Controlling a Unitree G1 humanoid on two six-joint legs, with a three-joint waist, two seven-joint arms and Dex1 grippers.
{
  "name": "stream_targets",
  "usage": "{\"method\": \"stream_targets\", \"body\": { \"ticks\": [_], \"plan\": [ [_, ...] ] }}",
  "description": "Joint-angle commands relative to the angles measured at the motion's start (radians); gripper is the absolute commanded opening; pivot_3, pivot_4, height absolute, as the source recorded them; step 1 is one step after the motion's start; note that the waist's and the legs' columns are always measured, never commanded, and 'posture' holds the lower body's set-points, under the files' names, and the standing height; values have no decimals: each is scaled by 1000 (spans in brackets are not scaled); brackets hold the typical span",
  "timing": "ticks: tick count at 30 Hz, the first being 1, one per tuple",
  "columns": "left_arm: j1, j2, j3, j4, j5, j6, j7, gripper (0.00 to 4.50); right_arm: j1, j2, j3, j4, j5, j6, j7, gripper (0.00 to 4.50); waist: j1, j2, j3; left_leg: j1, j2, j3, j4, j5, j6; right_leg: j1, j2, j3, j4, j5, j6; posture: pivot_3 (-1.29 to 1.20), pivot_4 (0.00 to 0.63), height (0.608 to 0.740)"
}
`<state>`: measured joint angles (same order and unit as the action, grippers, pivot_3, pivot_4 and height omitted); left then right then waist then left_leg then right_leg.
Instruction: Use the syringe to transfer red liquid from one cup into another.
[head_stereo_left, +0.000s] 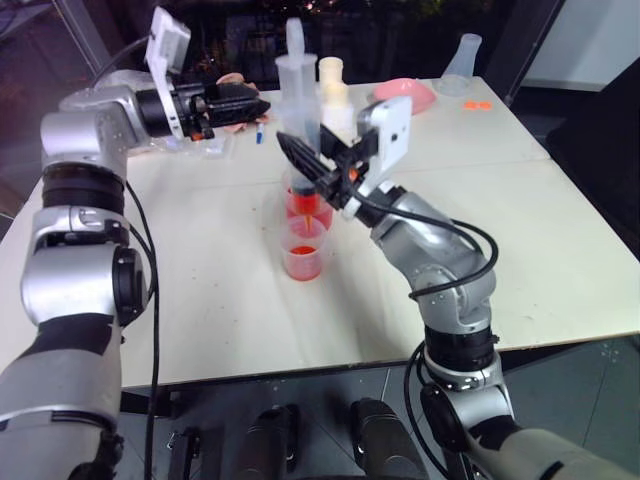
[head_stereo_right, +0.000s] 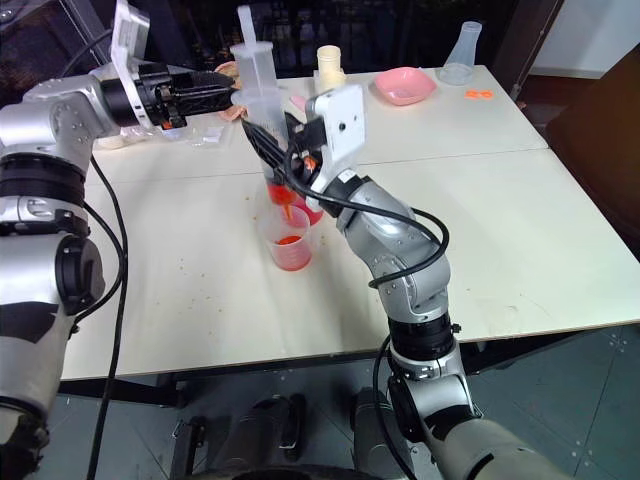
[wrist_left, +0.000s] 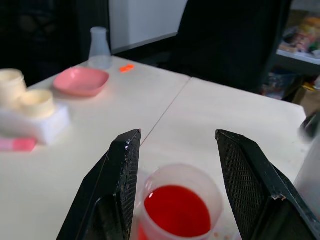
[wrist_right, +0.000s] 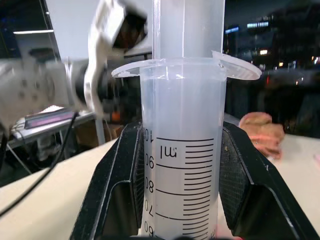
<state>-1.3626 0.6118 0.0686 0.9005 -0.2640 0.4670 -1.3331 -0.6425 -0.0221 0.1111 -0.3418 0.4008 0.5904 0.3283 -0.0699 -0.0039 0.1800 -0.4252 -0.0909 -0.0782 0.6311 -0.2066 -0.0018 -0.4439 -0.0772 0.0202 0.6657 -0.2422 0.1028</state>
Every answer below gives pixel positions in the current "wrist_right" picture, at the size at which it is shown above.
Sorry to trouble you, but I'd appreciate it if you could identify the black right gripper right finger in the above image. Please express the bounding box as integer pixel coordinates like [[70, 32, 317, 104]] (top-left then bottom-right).
[[218, 121, 320, 240]]

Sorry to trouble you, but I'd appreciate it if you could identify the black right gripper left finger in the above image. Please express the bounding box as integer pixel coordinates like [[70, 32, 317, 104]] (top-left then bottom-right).
[[69, 122, 147, 240]]

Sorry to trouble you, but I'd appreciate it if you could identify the large translucent plastic syringe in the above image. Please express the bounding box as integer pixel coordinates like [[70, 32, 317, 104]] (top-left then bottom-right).
[[111, 0, 263, 240]]

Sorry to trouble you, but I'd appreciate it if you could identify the grey metal background desk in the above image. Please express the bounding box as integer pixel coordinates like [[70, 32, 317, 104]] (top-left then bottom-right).
[[7, 109, 107, 161]]

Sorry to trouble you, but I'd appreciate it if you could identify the pink crumpled cloth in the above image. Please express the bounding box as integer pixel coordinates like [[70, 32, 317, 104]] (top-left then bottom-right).
[[239, 111, 286, 161]]

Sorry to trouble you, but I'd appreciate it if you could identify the dark flat electronic device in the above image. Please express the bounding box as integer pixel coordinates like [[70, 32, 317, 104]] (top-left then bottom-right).
[[24, 107, 79, 130]]

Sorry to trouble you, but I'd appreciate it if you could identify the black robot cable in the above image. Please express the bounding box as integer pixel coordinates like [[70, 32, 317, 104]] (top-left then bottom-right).
[[0, 111, 80, 217]]

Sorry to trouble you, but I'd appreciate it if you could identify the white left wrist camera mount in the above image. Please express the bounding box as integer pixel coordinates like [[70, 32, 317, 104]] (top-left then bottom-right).
[[83, 0, 148, 118]]

